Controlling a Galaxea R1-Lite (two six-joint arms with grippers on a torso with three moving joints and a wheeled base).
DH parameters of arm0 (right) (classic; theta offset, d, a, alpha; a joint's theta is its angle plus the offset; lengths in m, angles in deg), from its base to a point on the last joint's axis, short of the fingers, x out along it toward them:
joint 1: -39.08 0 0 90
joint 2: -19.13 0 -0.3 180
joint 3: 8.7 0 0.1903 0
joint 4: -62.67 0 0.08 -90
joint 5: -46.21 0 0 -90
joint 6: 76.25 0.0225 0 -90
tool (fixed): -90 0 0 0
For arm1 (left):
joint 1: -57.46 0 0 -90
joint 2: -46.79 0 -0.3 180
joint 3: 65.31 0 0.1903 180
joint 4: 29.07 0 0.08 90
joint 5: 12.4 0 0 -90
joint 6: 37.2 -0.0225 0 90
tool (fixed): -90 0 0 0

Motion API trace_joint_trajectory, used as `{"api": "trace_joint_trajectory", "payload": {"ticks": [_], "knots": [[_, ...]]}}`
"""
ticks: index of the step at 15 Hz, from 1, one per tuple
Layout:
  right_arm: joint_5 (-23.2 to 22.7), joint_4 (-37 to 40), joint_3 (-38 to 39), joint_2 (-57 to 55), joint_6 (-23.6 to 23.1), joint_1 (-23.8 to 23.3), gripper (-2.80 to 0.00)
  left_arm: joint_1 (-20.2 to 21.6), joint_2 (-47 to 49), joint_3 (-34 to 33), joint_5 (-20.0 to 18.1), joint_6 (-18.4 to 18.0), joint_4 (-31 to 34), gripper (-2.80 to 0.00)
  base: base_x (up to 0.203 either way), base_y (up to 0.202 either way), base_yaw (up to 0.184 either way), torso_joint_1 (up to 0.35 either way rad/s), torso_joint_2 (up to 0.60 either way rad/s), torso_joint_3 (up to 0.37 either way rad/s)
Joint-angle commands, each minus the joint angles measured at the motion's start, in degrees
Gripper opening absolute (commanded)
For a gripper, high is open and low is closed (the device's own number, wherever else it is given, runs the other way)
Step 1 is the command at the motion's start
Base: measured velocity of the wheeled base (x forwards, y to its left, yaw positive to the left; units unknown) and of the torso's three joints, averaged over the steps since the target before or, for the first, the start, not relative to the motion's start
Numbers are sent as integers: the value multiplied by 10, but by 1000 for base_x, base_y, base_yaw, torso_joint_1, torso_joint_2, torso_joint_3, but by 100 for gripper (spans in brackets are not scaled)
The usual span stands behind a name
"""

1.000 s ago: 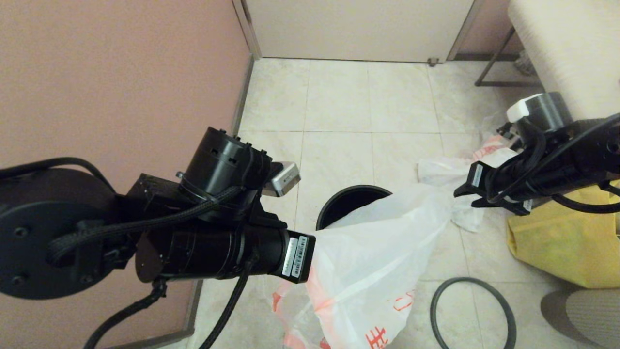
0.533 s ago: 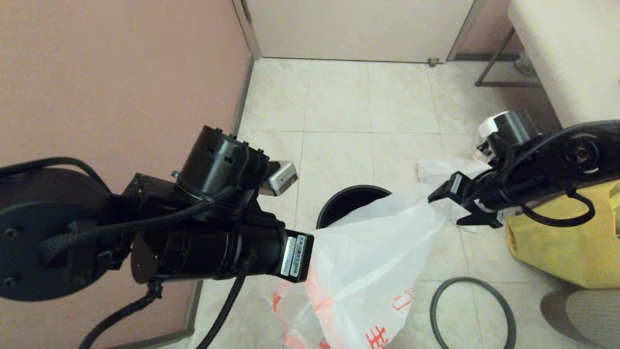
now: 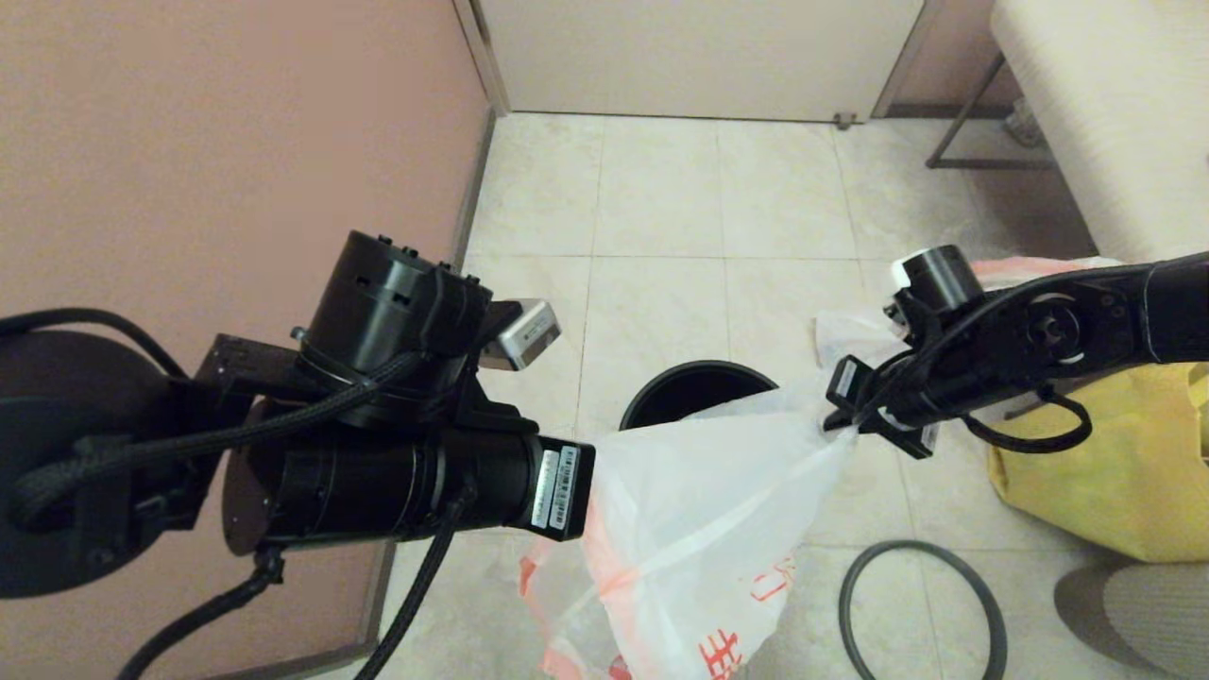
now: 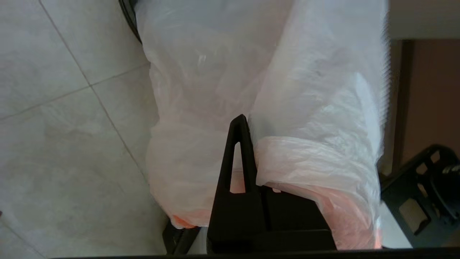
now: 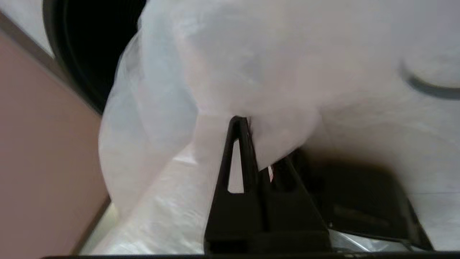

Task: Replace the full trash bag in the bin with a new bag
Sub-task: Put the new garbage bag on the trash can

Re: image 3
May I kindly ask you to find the white bag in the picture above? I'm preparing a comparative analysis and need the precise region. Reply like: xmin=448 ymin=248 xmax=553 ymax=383
xmin=814 ymin=255 xmax=1125 ymax=376

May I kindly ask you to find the grey bin rim ring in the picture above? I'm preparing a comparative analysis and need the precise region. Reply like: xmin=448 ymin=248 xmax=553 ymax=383
xmin=839 ymin=540 xmax=1008 ymax=680

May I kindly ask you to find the white plastic bag liner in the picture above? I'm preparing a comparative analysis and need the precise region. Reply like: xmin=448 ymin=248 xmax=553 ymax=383
xmin=518 ymin=378 xmax=862 ymax=680

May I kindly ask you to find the black round trash bin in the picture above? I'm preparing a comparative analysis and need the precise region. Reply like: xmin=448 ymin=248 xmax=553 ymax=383
xmin=619 ymin=361 xmax=780 ymax=433

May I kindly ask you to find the yellow fabric bag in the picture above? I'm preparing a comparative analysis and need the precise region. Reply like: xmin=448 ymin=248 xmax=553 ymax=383
xmin=987 ymin=362 xmax=1209 ymax=565

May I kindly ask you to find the dark grey baseboard strip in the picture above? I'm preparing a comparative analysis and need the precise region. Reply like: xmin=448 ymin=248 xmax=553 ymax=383
xmin=203 ymin=109 xmax=499 ymax=680

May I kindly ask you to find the small clear plastic wrapper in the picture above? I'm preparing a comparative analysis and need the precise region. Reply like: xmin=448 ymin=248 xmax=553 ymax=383
xmin=1001 ymin=97 xmax=1042 ymax=149

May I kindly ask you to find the grey ribbed round pad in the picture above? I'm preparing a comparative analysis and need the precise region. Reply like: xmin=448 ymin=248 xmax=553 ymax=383
xmin=1051 ymin=564 xmax=1209 ymax=680

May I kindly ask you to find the white door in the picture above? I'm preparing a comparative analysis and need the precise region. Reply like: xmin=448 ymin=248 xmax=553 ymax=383
xmin=469 ymin=0 xmax=927 ymax=123

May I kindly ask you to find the black left camera cable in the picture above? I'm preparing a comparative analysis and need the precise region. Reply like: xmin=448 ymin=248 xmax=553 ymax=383
xmin=118 ymin=482 xmax=473 ymax=680

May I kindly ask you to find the thin black camera cable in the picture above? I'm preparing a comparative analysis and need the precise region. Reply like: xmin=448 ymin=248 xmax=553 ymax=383
xmin=855 ymin=264 xmax=1149 ymax=456

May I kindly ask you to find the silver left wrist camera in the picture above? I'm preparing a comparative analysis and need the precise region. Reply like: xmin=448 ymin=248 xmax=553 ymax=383
xmin=480 ymin=299 xmax=562 ymax=371

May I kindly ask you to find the braided black left arm cable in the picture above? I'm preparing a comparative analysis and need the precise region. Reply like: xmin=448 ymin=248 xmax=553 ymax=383
xmin=9 ymin=354 xmax=426 ymax=530

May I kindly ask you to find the dark metal table frame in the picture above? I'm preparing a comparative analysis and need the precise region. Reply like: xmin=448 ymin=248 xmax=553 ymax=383
xmin=926 ymin=52 xmax=1057 ymax=171

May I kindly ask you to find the grey door frame post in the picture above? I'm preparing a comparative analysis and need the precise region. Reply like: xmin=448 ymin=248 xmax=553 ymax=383
xmin=451 ymin=0 xmax=513 ymax=116
xmin=867 ymin=0 xmax=945 ymax=120

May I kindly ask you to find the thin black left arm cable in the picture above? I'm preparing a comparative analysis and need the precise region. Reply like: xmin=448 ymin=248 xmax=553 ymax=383
xmin=0 ymin=308 xmax=190 ymax=381

